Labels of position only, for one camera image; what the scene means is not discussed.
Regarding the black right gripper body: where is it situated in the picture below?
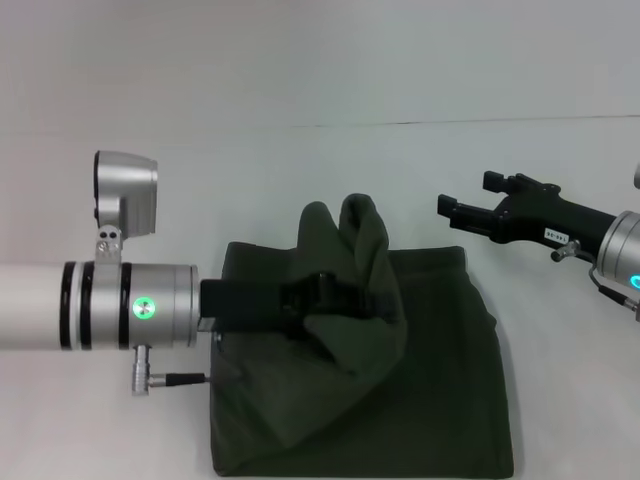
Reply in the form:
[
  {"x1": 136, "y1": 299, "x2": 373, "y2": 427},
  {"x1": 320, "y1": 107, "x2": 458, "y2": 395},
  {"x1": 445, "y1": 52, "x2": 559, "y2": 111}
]
[{"x1": 492, "y1": 172, "x2": 620, "y2": 252}]

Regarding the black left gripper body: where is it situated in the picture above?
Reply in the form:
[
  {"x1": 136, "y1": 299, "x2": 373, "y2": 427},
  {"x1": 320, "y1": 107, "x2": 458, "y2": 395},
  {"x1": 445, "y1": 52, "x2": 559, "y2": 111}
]
[{"x1": 198, "y1": 272, "x2": 336, "y2": 335}]

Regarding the dark green FREE t-shirt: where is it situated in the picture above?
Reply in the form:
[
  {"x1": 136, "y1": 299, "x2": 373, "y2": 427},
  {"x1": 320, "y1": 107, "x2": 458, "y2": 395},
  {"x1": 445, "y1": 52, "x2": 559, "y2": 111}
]
[{"x1": 209, "y1": 192, "x2": 515, "y2": 479}]

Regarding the silver right cable connector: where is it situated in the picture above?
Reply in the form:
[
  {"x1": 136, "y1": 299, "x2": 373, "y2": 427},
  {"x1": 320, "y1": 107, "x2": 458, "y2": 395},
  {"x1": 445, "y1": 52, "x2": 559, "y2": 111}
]
[{"x1": 549, "y1": 239, "x2": 582, "y2": 264}]

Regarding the thin cable with silver plug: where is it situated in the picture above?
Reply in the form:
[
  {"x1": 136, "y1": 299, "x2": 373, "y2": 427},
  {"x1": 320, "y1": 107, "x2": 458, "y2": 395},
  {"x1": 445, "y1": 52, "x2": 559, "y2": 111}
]
[
  {"x1": 587, "y1": 249, "x2": 640, "y2": 307},
  {"x1": 130, "y1": 343, "x2": 214, "y2": 398}
]

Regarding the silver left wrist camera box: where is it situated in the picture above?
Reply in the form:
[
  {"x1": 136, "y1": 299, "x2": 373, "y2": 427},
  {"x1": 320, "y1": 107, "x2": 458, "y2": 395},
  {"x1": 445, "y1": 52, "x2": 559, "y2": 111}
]
[{"x1": 93, "y1": 149, "x2": 160, "y2": 264}]

